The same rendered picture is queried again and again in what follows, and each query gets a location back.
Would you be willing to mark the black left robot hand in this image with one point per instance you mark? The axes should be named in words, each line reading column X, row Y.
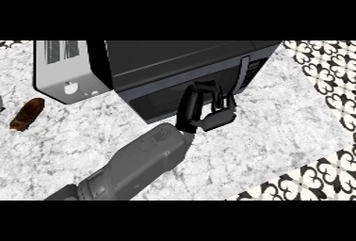
column 190, row 108

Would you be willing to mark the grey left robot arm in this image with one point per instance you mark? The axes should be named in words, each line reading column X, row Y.
column 140, row 160

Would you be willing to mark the dark grey microwave door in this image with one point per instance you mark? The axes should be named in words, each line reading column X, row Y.
column 156, row 103

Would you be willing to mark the dark grey microwave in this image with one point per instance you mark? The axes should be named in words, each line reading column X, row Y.
column 168, row 58

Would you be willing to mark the silver toaster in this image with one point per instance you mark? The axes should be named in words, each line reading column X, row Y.
column 63, row 75

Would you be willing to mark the brown bread loaf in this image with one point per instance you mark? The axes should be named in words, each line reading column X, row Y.
column 29, row 114

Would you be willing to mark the small grey object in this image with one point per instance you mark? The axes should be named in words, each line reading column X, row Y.
column 2, row 104

